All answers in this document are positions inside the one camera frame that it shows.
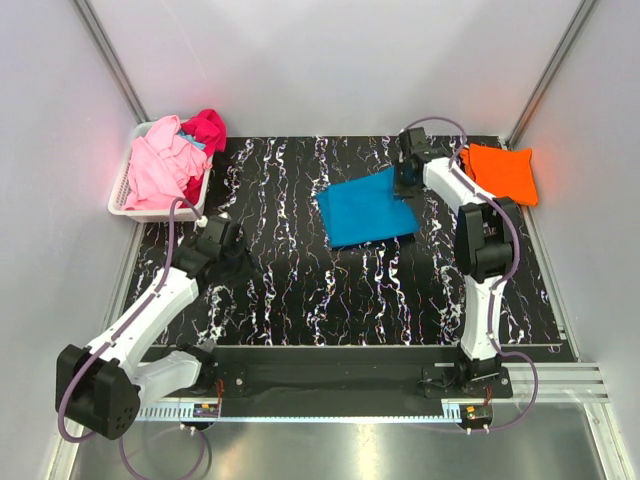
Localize magenta t shirt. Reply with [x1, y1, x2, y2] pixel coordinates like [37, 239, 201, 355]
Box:
[180, 109, 227, 205]

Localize light pink t shirt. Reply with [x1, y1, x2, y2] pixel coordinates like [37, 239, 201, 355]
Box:
[122, 115, 206, 211]

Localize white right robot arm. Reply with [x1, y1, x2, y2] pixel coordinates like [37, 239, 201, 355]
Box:
[394, 127, 520, 397]

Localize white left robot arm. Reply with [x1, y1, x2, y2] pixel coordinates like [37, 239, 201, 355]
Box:
[55, 216, 257, 443]

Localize light blue garment in basket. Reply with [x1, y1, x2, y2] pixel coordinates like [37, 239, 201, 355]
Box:
[178, 131, 206, 150]

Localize aluminium frame rail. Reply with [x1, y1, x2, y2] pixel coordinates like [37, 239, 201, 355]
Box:
[66, 363, 611, 401]

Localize folded orange t shirt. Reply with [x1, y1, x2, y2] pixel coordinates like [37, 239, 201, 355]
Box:
[460, 144, 539, 207]

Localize white plastic laundry basket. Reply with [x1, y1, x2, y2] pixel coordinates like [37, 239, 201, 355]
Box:
[108, 115, 227, 223]

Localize blue t shirt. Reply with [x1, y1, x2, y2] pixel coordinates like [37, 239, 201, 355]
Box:
[316, 167, 419, 249]

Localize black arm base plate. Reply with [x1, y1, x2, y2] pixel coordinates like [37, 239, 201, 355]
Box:
[212, 346, 513, 423]

